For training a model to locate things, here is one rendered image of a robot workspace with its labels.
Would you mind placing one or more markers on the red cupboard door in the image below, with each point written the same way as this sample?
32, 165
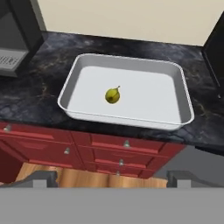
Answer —
40, 153

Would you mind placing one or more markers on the white rectangular tupperware container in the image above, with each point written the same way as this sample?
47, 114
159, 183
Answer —
128, 93

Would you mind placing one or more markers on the black appliance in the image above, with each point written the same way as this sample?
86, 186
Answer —
215, 55

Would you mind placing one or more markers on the silver knob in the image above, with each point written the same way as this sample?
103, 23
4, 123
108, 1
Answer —
117, 173
7, 127
67, 150
126, 143
121, 162

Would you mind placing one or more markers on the black coffee machine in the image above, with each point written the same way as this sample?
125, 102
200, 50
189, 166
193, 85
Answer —
17, 35

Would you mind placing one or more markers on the wide red drawer front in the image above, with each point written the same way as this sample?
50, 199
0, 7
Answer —
35, 134

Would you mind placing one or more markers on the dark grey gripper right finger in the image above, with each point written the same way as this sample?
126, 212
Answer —
180, 177

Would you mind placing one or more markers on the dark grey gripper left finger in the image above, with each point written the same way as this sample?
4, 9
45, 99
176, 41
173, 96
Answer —
43, 177

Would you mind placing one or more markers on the green pear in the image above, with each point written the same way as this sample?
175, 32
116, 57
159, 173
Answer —
112, 95

